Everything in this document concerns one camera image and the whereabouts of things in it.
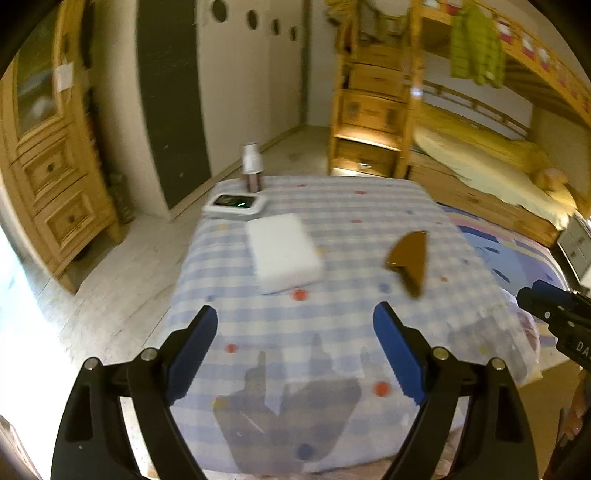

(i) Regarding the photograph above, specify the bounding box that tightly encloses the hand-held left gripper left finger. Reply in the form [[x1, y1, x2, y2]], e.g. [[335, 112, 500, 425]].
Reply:
[[52, 305, 219, 480]]

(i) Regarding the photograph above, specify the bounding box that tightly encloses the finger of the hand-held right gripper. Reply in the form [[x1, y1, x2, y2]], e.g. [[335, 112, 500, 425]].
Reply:
[[517, 279, 578, 325]]

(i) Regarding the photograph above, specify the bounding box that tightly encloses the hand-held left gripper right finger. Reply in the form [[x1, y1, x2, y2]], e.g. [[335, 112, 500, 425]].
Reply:
[[373, 301, 541, 480]]

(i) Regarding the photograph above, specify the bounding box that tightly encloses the brown wrapper piece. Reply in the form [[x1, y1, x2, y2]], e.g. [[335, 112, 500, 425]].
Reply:
[[384, 230, 430, 298]]

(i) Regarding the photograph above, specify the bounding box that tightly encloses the white foam block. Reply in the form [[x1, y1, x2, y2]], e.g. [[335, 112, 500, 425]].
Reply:
[[247, 213, 324, 294]]

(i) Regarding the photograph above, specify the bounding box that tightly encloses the person's right hand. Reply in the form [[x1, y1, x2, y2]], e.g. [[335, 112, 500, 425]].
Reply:
[[560, 376, 590, 449]]

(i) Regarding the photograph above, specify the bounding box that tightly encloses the grey bedside cabinet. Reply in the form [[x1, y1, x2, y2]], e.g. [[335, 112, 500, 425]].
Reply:
[[556, 215, 591, 282]]

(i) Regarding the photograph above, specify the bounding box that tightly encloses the pastel striped rug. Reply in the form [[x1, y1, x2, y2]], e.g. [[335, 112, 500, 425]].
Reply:
[[438, 203, 571, 296]]

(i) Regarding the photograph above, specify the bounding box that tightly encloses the wooden bunk bed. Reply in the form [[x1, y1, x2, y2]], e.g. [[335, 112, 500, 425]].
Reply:
[[406, 0, 591, 247]]

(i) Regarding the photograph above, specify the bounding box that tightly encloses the beige plush toy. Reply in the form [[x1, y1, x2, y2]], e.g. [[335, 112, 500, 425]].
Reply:
[[538, 168, 571, 190]]

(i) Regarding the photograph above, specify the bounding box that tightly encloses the blue checked tablecloth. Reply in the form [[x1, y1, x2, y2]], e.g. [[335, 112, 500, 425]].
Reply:
[[159, 175, 541, 476]]

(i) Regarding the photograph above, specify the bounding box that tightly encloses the white digital clock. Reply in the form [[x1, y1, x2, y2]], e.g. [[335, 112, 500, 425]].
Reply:
[[203, 192, 269, 221]]

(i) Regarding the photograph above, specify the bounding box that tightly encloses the yellow bedding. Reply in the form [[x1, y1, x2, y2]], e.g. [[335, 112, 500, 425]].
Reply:
[[413, 104, 578, 229]]

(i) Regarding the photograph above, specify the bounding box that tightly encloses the white and brown bottle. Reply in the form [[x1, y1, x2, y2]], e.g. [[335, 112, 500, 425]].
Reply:
[[240, 143, 265, 193]]

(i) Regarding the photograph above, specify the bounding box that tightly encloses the wooden cabinet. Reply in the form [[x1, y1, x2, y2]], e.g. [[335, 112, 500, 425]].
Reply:
[[0, 0, 125, 294]]

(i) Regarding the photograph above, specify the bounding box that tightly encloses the wooden staircase with drawers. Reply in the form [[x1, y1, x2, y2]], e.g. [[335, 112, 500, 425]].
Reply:
[[328, 0, 426, 178]]

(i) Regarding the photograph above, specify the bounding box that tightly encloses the dark chalkboard panel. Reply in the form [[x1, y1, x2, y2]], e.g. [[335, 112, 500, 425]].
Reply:
[[136, 0, 213, 210]]

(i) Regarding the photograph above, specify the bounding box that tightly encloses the white wardrobe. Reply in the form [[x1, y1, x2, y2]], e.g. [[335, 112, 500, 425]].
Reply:
[[196, 0, 310, 174]]

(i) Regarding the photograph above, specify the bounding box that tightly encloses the green padded jacket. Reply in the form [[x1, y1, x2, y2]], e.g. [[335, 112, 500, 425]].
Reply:
[[450, 4, 506, 88]]

